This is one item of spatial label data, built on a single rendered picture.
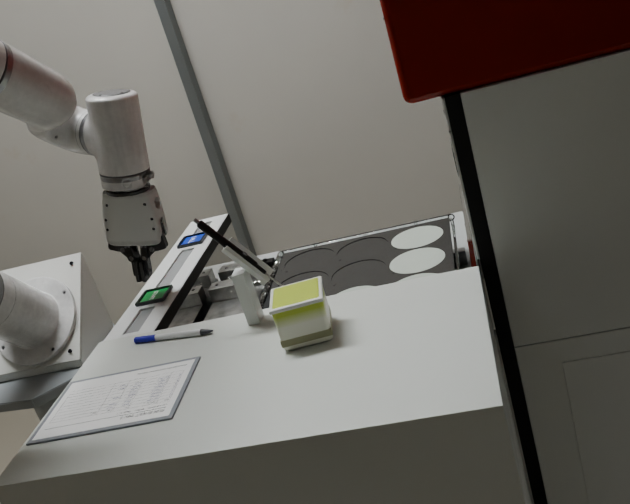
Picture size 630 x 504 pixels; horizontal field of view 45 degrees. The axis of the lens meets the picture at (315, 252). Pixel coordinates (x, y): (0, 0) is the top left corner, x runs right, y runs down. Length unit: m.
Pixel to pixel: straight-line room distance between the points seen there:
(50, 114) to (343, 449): 0.64
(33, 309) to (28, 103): 0.55
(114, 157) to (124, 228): 0.13
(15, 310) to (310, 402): 0.78
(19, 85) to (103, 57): 2.10
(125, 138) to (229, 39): 1.76
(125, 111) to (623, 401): 0.90
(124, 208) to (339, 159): 1.77
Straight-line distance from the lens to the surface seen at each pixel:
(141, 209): 1.32
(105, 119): 1.27
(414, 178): 2.98
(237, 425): 0.93
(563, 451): 1.32
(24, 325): 1.58
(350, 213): 3.07
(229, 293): 1.48
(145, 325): 1.30
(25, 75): 1.13
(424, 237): 1.45
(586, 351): 1.22
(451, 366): 0.91
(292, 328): 1.02
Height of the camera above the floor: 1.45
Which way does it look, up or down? 21 degrees down
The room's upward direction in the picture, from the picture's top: 17 degrees counter-clockwise
